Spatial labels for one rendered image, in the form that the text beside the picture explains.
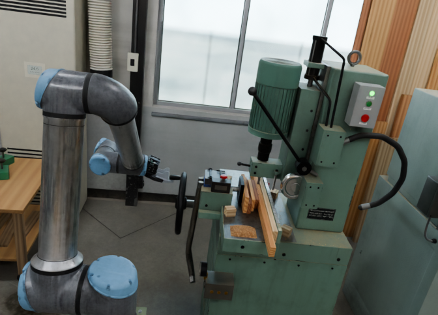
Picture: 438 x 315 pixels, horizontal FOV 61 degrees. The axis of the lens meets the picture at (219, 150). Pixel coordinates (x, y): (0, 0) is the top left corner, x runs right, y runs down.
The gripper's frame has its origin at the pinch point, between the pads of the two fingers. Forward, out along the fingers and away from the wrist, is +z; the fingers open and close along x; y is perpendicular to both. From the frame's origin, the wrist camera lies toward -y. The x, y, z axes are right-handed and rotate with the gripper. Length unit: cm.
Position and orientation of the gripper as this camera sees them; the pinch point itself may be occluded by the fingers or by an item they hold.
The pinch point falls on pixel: (170, 181)
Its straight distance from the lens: 178.4
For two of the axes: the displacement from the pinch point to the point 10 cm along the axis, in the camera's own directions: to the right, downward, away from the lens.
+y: 4.6, -8.2, -3.3
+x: -0.2, -3.8, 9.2
